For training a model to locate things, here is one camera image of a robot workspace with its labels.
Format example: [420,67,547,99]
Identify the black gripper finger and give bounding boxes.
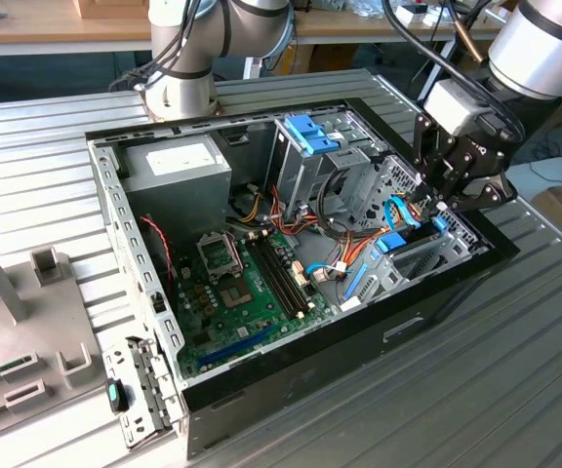
[410,113,462,202]
[436,173,520,215]

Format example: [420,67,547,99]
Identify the blue data wire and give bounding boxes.
[382,195,422,230]

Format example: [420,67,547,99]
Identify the hard disk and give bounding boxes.
[342,215,451,302]

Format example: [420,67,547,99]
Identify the orange red power wire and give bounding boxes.
[346,194,431,269]

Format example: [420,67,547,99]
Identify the grey metal disk bay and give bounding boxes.
[341,214,490,313]

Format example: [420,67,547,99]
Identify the white side table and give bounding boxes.
[504,156,562,204]

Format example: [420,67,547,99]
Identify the blue plastic drive latch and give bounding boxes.
[284,115,326,142]
[304,134,343,155]

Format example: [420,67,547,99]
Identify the brown cardboard box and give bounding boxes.
[280,43,360,75]

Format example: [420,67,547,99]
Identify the white small box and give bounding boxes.
[396,3,428,26]

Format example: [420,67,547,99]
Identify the grey metal drive cage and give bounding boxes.
[264,110,389,223]

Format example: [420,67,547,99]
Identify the clear plastic bags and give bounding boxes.
[348,0,389,20]

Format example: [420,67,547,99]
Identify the long wooden desk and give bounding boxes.
[293,0,511,48]

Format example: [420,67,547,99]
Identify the black RAM slot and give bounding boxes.
[251,238,298,321]
[261,236,310,318]

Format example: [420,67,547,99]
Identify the black open PC case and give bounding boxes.
[84,97,521,459]

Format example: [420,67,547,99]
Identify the metal socket cover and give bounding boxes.
[195,231,243,283]

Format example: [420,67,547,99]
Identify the CPU socket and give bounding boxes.
[218,278,254,309]

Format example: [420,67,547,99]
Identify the green motherboard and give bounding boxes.
[171,228,336,379]

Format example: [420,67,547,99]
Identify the grey power supply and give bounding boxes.
[122,135,233,245]

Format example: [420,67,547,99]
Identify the blue expansion slot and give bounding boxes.
[196,325,276,370]

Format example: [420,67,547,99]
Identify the brown wooden box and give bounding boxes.
[73,0,151,20]

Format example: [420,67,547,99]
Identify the grey expansion slot latch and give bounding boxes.
[124,334,175,433]

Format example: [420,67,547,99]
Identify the grey parts rack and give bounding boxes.
[0,230,106,448]

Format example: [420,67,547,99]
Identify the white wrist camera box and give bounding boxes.
[421,79,511,141]

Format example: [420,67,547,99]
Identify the black wire loop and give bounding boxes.
[315,170,360,240]

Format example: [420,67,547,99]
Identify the thick black gripper cable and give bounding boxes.
[381,0,526,140]

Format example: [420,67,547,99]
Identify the short blue wire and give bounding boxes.
[306,261,334,282]

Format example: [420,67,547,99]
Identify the orange red wire bundle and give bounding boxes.
[268,184,321,238]

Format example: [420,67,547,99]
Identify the yellow black wire bundle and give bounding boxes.
[229,189,265,225]

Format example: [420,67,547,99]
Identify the red black fan wire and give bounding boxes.
[140,216,175,293]

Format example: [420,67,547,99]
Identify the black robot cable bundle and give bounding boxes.
[108,0,199,94]

